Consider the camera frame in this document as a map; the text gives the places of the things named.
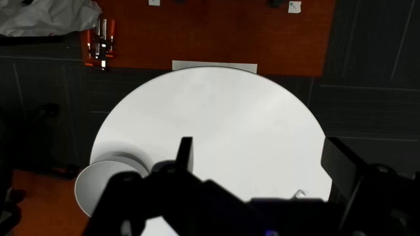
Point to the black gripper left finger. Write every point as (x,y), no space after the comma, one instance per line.
(184,152)

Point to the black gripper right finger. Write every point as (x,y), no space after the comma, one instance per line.
(345,174)

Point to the grey bowl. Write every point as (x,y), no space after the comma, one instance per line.
(93,187)

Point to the black orange bar clamp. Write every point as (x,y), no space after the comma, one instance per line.
(91,47)
(106,40)

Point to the small white paper piece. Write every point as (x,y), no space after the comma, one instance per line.
(154,1)
(294,6)

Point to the grey cloth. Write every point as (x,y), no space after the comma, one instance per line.
(43,14)

